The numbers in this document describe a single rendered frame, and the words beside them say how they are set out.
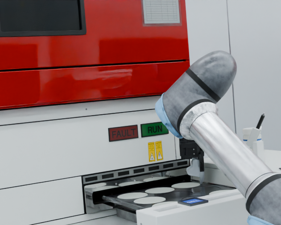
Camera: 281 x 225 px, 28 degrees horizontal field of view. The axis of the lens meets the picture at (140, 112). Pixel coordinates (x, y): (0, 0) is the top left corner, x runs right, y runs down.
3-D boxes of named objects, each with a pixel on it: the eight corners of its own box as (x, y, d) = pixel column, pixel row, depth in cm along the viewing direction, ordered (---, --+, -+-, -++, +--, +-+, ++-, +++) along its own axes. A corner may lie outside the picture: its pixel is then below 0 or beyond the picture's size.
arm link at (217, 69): (218, 35, 138) (215, 45, 187) (188, 67, 140) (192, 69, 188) (253, 67, 138) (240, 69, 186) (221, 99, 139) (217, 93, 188)
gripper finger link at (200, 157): (198, 170, 197) (196, 145, 196) (203, 169, 196) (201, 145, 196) (199, 172, 192) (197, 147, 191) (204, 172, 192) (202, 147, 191)
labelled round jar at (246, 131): (240, 152, 220) (238, 129, 220) (253, 150, 224) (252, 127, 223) (252, 154, 214) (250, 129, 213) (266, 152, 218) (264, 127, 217)
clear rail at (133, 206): (101, 199, 188) (101, 195, 188) (105, 199, 189) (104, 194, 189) (161, 218, 156) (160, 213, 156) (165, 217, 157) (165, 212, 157)
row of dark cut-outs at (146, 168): (82, 183, 188) (82, 176, 188) (188, 165, 211) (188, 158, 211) (83, 184, 188) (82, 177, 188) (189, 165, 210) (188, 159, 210)
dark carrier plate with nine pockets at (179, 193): (106, 197, 188) (106, 196, 188) (189, 181, 205) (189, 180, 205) (162, 214, 158) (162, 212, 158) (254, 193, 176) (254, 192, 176)
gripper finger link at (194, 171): (187, 185, 197) (185, 159, 196) (204, 183, 197) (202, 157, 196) (188, 186, 194) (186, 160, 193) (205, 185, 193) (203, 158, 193)
